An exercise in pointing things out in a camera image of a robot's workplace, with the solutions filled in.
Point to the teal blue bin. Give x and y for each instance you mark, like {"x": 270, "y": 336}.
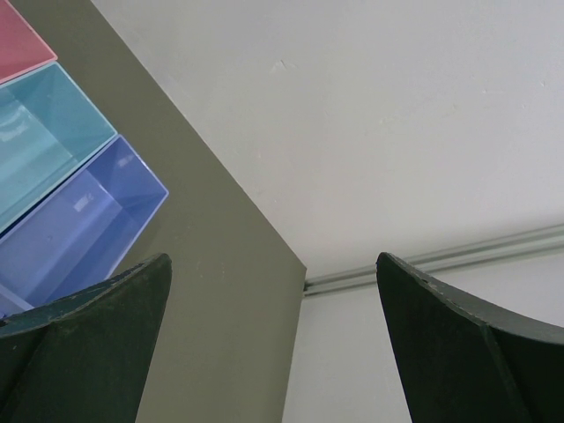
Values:
{"x": 49, "y": 129}

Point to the aluminium frame rail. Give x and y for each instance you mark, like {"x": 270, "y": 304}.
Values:
{"x": 539, "y": 242}

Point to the pink bin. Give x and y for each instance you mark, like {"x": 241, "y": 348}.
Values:
{"x": 22, "y": 49}

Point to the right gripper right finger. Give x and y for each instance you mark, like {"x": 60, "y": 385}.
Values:
{"x": 464, "y": 359}

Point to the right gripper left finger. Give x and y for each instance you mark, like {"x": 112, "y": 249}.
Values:
{"x": 86, "y": 356}

